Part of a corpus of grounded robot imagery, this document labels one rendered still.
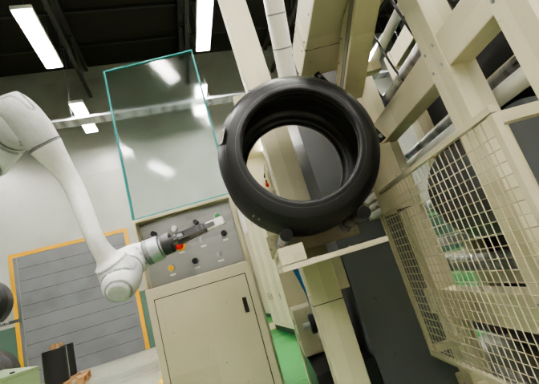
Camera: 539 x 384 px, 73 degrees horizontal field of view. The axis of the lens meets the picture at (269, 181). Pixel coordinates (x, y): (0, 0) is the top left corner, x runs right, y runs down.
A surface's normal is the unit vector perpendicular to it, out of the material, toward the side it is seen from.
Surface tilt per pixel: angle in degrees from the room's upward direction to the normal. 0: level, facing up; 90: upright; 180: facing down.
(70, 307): 90
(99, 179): 90
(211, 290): 90
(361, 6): 162
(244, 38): 90
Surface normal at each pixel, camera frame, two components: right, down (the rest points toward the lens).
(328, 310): 0.01, -0.25
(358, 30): 0.27, 0.80
